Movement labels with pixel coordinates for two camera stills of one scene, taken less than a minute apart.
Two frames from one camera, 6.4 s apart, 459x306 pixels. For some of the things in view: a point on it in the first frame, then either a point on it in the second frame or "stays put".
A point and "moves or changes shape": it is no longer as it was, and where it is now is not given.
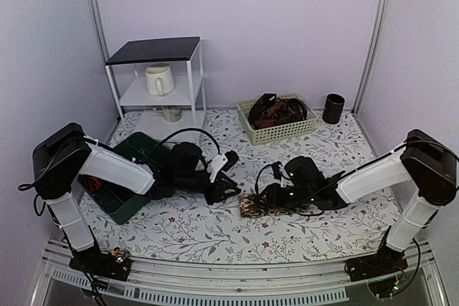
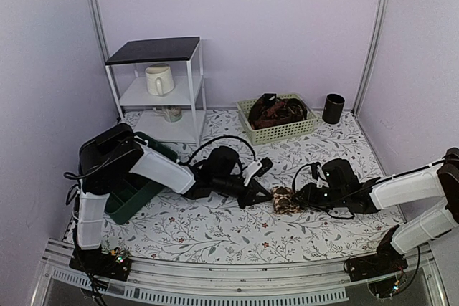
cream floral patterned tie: x=252 y=207 moves or changes shape
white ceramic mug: x=159 y=79 stays put
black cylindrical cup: x=333 y=108 stays put
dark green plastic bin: x=120 y=203 stays put
